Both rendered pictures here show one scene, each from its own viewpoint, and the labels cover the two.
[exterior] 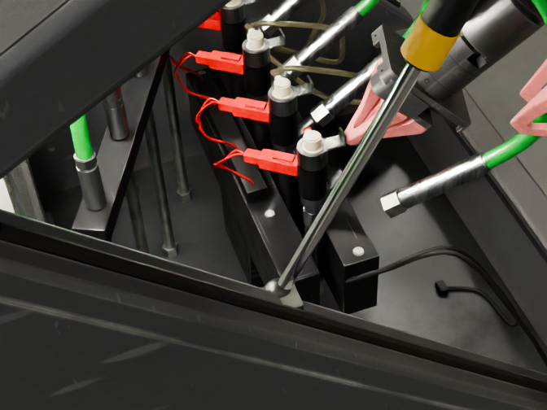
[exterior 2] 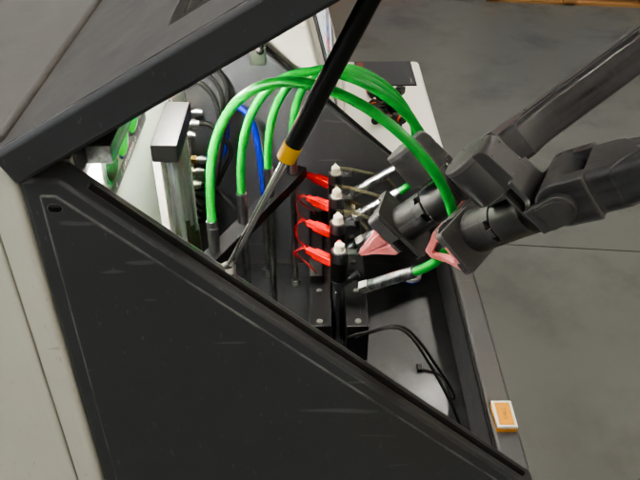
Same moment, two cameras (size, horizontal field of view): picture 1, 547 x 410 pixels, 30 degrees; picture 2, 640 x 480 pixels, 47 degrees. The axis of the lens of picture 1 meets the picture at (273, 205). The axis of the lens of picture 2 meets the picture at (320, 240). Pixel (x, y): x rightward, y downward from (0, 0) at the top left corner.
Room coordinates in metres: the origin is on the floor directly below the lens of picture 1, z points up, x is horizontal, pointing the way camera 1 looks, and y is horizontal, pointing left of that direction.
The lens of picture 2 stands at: (-0.24, -0.28, 1.81)
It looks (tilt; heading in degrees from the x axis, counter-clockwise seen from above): 36 degrees down; 17
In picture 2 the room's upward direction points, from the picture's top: straight up
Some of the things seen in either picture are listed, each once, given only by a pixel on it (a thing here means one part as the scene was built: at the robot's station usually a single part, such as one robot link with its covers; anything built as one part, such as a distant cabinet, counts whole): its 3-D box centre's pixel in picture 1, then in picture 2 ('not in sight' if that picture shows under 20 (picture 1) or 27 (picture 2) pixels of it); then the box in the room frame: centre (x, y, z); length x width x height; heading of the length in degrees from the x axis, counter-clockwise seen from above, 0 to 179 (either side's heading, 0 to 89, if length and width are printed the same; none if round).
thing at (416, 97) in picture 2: not in sight; (390, 122); (1.39, 0.03, 0.97); 0.70 x 0.22 x 0.03; 17
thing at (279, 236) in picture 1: (276, 202); (335, 292); (0.79, 0.00, 0.91); 0.34 x 0.10 x 0.15; 17
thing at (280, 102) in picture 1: (295, 167); (343, 270); (0.75, -0.03, 0.99); 0.05 x 0.03 x 0.21; 107
